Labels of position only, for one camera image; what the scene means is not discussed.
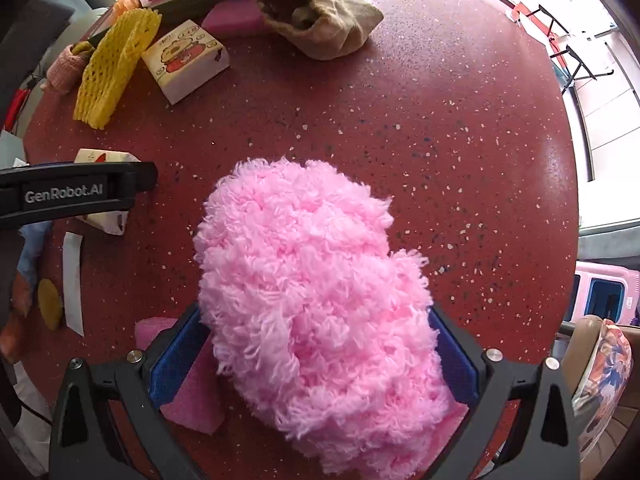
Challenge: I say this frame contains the pink and olive rolled socks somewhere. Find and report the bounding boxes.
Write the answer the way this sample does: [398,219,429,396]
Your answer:
[45,40,96,96]

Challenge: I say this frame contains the yellow foam fruit net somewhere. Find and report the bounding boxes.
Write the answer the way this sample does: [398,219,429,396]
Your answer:
[72,7,163,131]

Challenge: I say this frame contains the yellow tissue pack with capybara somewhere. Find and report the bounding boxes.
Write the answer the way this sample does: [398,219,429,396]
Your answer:
[140,19,232,106]

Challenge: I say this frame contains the brown chair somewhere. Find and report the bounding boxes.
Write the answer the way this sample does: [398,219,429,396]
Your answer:
[557,314,640,480]

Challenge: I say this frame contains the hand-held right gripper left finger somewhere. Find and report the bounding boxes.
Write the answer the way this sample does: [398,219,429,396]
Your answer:
[47,302,211,480]

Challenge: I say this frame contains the orange fabric flower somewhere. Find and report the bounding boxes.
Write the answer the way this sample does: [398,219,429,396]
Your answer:
[107,0,151,18]

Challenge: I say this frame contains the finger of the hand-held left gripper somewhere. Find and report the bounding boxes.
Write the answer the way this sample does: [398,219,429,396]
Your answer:
[0,161,159,194]

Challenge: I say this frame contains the tan knitted sock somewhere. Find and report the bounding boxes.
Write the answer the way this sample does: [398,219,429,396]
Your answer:
[252,0,385,62]

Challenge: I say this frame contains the pink sponge block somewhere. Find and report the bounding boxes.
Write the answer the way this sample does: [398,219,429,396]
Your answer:
[135,316,226,436]
[200,2,273,37]

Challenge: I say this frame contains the pink plastic stool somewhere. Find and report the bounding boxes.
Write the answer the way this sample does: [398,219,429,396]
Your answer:
[570,260,640,326]

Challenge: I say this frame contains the floral cushion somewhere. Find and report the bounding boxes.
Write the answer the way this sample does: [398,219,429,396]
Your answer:
[570,317,636,463]

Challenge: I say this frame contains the yellow round powder puff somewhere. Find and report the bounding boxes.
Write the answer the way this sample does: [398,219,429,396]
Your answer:
[37,277,65,332]

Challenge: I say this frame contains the dark flat tray box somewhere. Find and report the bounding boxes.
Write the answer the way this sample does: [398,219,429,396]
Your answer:
[87,0,335,48]

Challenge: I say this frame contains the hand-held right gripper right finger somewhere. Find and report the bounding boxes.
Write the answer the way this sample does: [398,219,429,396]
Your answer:
[429,304,581,480]

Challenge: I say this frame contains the pink fluffy yarn duster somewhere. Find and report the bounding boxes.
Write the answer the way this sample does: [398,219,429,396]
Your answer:
[192,157,471,480]

